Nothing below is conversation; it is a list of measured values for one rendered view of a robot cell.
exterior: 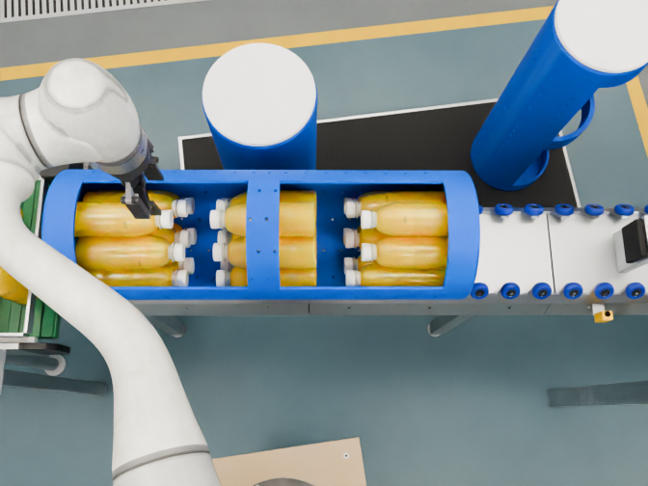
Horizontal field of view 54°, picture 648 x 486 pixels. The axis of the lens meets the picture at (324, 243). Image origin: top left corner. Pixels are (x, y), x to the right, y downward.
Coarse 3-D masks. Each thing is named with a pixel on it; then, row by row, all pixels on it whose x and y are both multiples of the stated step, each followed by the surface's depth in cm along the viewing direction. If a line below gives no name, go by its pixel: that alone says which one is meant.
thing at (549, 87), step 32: (544, 32) 170; (544, 64) 173; (576, 64) 162; (512, 96) 197; (544, 96) 181; (576, 96) 173; (480, 128) 240; (512, 128) 205; (544, 128) 194; (480, 160) 238; (512, 160) 220; (544, 160) 245
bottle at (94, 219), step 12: (84, 204) 131; (96, 204) 131; (108, 204) 131; (120, 204) 131; (84, 216) 130; (96, 216) 130; (108, 216) 130; (120, 216) 130; (132, 216) 130; (156, 216) 132; (84, 228) 130; (96, 228) 130; (108, 228) 130; (120, 228) 130; (132, 228) 131; (144, 228) 131; (156, 228) 134
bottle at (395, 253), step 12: (384, 240) 136; (396, 240) 135; (408, 240) 135; (420, 240) 135; (432, 240) 135; (444, 240) 135; (372, 252) 135; (384, 252) 134; (396, 252) 134; (408, 252) 134; (420, 252) 134; (432, 252) 134; (444, 252) 134; (384, 264) 136; (396, 264) 135; (408, 264) 135; (420, 264) 135; (432, 264) 135; (444, 264) 135
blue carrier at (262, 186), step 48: (48, 192) 129; (192, 192) 150; (240, 192) 150; (336, 192) 150; (48, 240) 126; (336, 240) 155; (144, 288) 132; (192, 288) 133; (240, 288) 133; (288, 288) 133; (336, 288) 133; (384, 288) 133; (432, 288) 134
